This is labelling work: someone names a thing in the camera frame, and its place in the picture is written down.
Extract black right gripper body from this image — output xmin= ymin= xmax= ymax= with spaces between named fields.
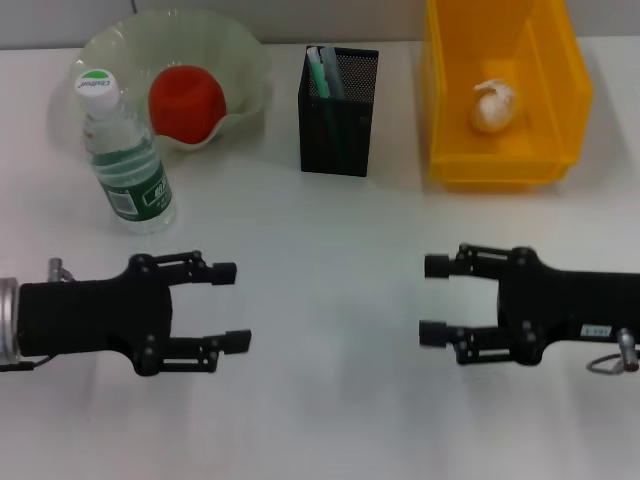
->
xmin=496 ymin=246 xmax=640 ymax=366

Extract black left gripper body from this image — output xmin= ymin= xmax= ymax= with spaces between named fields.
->
xmin=17 ymin=253 xmax=175 ymax=377

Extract clear green-label water bottle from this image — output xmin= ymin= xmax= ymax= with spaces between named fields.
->
xmin=73 ymin=69 xmax=177 ymax=236

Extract white garlic bulb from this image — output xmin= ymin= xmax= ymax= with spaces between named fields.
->
xmin=468 ymin=77 xmax=519 ymax=134

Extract orange fruit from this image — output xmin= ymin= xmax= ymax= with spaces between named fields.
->
xmin=148 ymin=67 xmax=227 ymax=146

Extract grey pen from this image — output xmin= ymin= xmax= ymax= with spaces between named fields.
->
xmin=319 ymin=46 xmax=349 ymax=151

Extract green pen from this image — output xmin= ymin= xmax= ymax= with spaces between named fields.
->
xmin=305 ymin=45 xmax=337 ymax=151

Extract black mesh pen holder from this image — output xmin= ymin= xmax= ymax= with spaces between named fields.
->
xmin=297 ymin=44 xmax=380 ymax=179

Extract pale green glass fruit plate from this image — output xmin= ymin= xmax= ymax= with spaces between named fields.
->
xmin=77 ymin=10 xmax=274 ymax=156

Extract silver plug on left gripper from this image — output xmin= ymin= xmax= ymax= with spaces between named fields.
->
xmin=47 ymin=258 xmax=76 ymax=284

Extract yellow plastic bin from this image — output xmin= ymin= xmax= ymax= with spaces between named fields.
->
xmin=422 ymin=0 xmax=596 ymax=194

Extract silver plug with cable loop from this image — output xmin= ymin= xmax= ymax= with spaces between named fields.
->
xmin=585 ymin=328 xmax=640 ymax=375

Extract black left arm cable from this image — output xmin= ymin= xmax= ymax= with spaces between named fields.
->
xmin=0 ymin=355 xmax=54 ymax=372

